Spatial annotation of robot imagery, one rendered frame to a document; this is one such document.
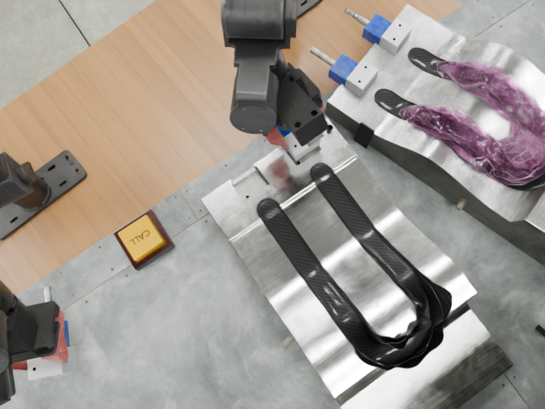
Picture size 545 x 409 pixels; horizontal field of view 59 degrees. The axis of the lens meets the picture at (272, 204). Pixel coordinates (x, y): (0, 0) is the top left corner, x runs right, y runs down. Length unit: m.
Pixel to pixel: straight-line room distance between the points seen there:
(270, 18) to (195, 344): 0.55
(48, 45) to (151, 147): 1.30
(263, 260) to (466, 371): 0.36
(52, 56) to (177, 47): 1.17
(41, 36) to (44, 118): 1.20
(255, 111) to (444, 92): 0.44
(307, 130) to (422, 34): 0.45
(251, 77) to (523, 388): 0.67
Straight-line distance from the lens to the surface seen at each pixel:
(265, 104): 0.56
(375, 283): 0.76
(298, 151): 0.76
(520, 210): 0.89
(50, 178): 1.00
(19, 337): 0.67
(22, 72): 2.19
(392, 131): 0.89
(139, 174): 0.95
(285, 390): 0.86
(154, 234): 0.87
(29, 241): 1.00
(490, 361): 0.86
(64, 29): 2.22
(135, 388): 0.90
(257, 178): 0.84
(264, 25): 0.57
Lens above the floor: 1.66
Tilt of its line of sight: 75 degrees down
